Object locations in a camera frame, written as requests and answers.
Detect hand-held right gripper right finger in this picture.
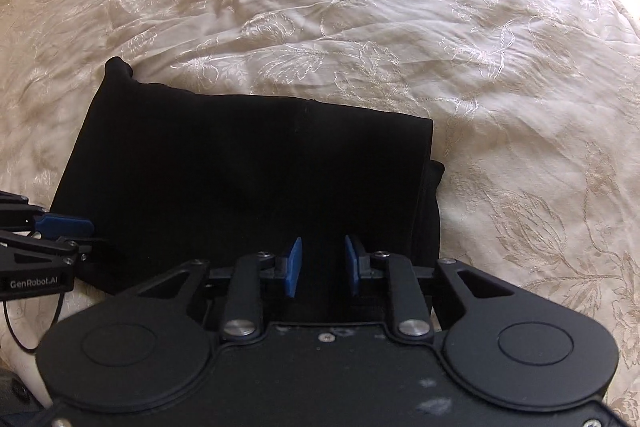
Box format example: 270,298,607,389
345,234,516,339

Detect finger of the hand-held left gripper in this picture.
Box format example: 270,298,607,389
0,230,109,268
0,191,96,239

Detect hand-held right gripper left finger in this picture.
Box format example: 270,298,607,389
135,237,304,339

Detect black pants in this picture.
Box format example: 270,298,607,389
47,57,446,324

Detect cream embroidered bedspread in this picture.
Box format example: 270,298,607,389
0,0,640,427

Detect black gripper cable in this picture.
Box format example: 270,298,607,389
1,289,67,353

